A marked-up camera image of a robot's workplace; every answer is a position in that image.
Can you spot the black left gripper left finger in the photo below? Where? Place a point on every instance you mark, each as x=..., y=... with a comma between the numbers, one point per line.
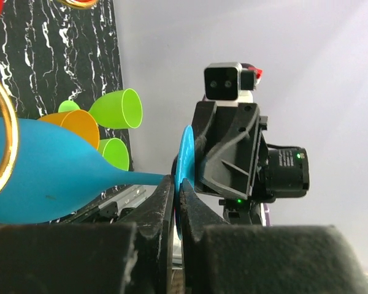
x=133, y=255

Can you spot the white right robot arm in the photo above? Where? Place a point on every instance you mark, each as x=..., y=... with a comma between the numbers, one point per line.
x=287, y=176

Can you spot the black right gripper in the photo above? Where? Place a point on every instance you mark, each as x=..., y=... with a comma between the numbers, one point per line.
x=231, y=153

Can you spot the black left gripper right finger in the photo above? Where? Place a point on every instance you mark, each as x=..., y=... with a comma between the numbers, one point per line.
x=222, y=258

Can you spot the green plastic wine glass front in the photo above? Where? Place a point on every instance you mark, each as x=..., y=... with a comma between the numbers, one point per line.
x=115, y=152

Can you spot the blue plastic wine glass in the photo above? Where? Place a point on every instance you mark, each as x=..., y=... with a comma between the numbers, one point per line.
x=56, y=173

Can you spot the orange plastic wine glass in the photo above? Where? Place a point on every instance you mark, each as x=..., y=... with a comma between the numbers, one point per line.
x=79, y=122

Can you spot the aluminium front frame rail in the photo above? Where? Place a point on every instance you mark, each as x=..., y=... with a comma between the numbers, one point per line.
x=109, y=208

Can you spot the green plastic wine glass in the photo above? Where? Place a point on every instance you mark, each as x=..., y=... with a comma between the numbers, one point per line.
x=120, y=109
x=115, y=152

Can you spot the green plastic wine glass rear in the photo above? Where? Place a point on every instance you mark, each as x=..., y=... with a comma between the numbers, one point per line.
x=120, y=109

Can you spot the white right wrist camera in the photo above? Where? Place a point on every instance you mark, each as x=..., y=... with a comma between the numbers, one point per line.
x=231, y=83

